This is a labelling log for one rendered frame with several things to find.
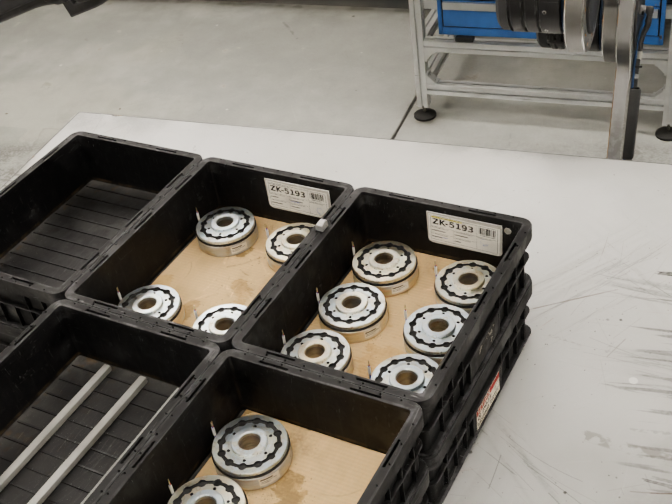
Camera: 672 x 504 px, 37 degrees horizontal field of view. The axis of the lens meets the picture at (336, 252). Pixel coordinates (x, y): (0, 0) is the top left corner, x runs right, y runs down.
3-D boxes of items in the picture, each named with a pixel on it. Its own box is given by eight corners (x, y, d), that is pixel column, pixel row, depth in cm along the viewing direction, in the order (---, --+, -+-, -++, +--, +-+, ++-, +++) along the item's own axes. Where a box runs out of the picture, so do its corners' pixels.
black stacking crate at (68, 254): (93, 182, 195) (77, 132, 188) (218, 210, 182) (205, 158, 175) (-53, 309, 169) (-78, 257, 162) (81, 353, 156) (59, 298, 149)
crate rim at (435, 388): (359, 196, 163) (357, 184, 162) (535, 232, 150) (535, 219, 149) (229, 358, 137) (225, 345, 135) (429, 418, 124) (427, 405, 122)
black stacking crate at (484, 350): (366, 243, 169) (358, 188, 162) (534, 281, 156) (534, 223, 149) (243, 405, 143) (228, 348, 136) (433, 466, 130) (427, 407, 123)
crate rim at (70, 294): (209, 166, 176) (206, 155, 175) (359, 196, 163) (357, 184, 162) (63, 308, 150) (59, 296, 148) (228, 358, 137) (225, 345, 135)
